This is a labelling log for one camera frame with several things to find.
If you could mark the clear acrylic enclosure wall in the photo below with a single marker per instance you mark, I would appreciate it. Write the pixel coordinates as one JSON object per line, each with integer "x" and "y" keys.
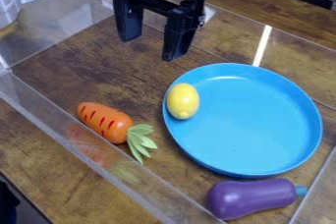
{"x": 61, "y": 57}

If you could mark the blue round plastic tray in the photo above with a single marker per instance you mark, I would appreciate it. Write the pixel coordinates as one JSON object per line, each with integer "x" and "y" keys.
{"x": 257, "y": 127}

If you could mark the yellow toy lemon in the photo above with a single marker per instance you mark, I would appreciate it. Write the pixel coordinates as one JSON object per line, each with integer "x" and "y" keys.
{"x": 183, "y": 101}

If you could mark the purple toy eggplant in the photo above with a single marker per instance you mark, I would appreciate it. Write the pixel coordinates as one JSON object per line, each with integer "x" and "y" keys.
{"x": 235, "y": 199}

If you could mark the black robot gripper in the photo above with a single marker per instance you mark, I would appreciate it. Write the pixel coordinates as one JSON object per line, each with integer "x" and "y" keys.
{"x": 180, "y": 28}

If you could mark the orange toy carrot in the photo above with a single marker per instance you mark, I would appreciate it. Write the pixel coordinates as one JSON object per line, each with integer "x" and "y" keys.
{"x": 115, "y": 126}

